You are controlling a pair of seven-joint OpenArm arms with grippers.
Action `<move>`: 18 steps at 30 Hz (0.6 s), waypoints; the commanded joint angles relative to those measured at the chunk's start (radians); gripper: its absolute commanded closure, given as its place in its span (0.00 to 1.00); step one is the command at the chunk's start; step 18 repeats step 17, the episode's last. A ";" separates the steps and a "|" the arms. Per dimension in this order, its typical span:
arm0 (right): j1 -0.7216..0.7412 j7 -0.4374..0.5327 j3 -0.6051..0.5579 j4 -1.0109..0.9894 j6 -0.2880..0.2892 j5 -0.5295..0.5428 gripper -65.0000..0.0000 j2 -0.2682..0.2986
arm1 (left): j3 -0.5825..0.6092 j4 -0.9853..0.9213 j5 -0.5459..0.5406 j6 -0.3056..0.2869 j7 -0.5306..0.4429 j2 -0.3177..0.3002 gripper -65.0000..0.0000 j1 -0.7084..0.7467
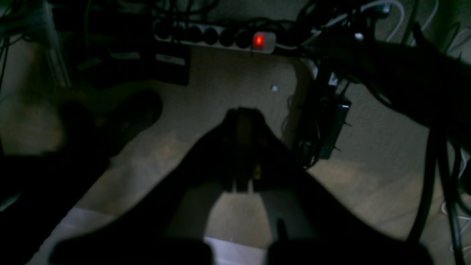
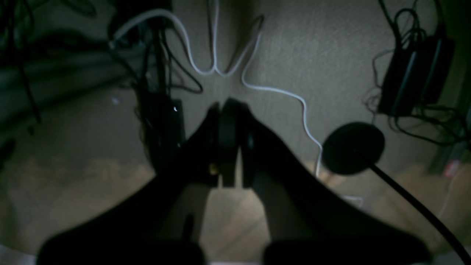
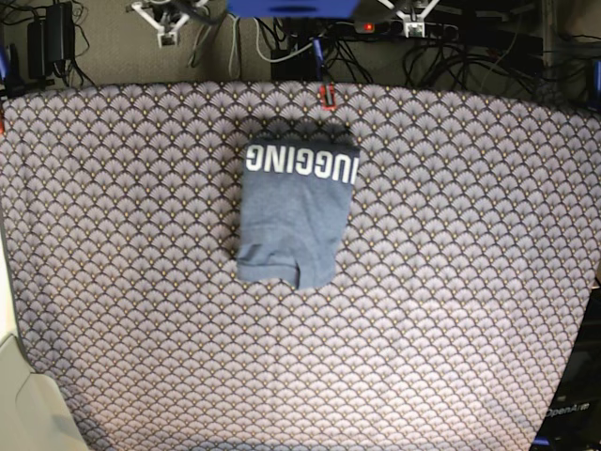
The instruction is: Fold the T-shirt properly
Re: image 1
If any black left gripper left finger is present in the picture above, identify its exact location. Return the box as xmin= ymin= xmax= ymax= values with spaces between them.
xmin=49 ymin=109 xmax=239 ymax=265

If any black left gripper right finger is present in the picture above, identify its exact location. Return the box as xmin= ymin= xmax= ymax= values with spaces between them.
xmin=241 ymin=108 xmax=433 ymax=265

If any black power adapter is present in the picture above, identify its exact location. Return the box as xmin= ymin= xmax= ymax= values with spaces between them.
xmin=293 ymin=68 xmax=352 ymax=169

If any white cable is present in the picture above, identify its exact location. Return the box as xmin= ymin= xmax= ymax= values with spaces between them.
xmin=309 ymin=0 xmax=442 ymax=45

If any black power strip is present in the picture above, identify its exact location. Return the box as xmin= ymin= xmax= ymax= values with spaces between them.
xmin=153 ymin=20 xmax=277 ymax=54

